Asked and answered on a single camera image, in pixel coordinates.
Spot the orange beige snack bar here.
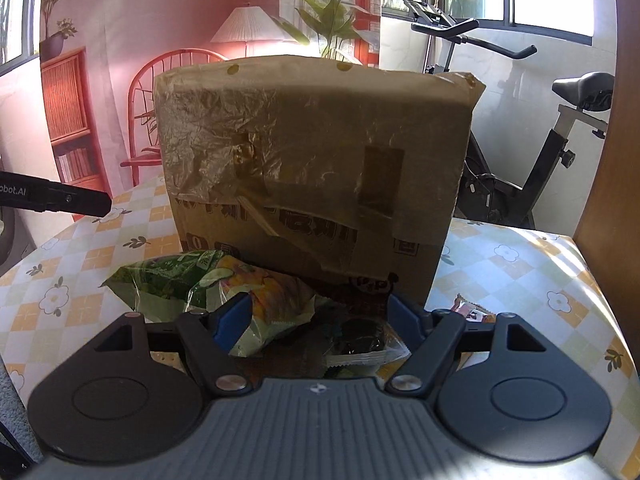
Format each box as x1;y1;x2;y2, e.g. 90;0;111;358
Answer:
451;294;496;324

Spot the checkered floral tablecloth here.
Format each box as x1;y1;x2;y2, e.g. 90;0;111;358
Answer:
1;178;639;479

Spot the green vegetable chips bag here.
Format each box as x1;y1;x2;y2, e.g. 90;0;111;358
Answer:
103;250;320;358

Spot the brown cardboard box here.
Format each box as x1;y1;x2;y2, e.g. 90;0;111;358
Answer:
153;55;485;304

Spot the black cookie clear packet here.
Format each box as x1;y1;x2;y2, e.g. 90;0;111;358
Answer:
323;318;411;385

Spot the printed room backdrop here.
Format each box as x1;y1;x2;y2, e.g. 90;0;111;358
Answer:
40;0;381;194

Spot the black exercise bike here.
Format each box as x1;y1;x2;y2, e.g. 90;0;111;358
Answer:
406;0;614;234

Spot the wooden headboard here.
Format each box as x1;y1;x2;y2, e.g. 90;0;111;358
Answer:
575;0;639;361

